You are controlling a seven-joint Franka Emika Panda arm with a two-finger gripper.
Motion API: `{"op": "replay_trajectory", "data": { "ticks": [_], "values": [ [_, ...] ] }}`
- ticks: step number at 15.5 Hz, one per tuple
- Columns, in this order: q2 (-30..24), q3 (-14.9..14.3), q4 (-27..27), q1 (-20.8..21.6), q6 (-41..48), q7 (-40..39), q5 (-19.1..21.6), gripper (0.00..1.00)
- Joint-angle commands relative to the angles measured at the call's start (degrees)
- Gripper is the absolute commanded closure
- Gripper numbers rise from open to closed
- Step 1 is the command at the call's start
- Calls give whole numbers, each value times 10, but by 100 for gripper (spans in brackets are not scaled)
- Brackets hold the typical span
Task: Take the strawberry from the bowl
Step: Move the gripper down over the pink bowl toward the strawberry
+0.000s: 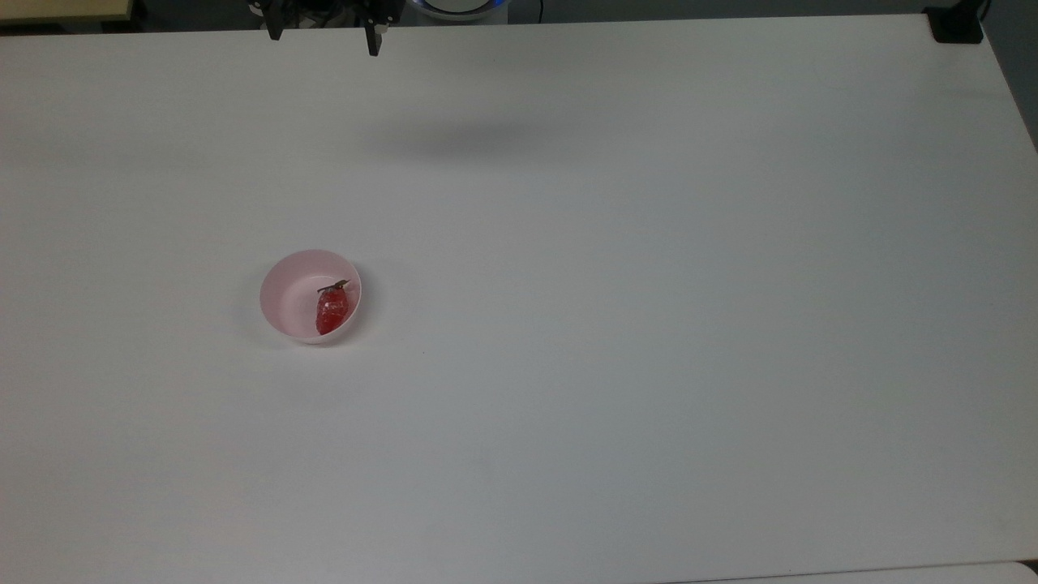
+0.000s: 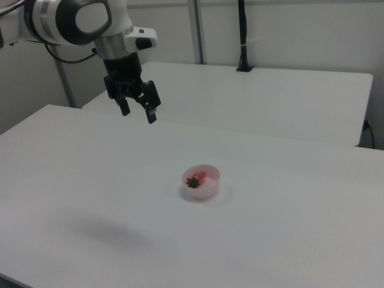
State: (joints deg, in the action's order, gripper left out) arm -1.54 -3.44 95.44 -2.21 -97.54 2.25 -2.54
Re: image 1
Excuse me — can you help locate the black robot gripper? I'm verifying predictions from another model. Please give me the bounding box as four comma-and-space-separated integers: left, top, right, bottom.
248, 0, 406, 58

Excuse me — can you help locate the red strawberry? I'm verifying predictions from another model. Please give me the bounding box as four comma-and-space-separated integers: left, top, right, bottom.
315, 279, 351, 336

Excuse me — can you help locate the pink plastic bowl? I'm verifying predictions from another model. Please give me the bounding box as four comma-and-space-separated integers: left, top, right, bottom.
259, 249, 362, 345

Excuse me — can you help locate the beige wooden desk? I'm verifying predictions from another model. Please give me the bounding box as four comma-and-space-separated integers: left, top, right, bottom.
0, 0, 134, 23

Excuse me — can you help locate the black table clamp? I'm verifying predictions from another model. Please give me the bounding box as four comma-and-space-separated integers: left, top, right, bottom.
923, 0, 992, 45

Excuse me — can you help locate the white adjacent table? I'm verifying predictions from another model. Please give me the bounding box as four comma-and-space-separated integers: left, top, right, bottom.
673, 560, 1038, 584

